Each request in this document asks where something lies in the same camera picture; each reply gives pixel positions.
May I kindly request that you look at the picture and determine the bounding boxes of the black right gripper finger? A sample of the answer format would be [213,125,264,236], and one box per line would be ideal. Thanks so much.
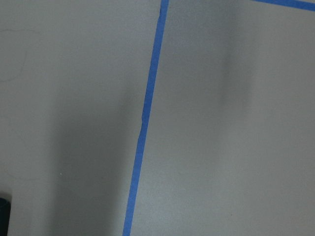
[0,192,11,236]

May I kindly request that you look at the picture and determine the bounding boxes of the blue tape grid lines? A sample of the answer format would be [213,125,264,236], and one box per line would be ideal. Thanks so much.
[124,0,315,236]

